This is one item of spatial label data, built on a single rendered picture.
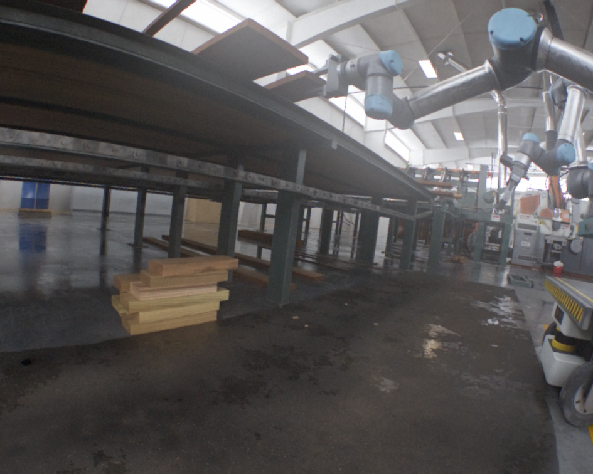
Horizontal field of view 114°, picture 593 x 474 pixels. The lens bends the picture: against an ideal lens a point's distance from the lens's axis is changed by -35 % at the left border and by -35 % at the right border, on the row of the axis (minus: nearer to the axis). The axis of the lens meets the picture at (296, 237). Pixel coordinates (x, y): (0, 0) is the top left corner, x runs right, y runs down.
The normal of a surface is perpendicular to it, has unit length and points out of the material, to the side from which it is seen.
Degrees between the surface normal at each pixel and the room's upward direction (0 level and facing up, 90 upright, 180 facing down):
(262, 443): 0
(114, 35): 90
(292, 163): 90
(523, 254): 90
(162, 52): 90
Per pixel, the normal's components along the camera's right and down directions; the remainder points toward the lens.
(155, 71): 0.78, 0.14
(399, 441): 0.12, -0.99
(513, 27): -0.75, -0.10
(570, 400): -0.56, -0.03
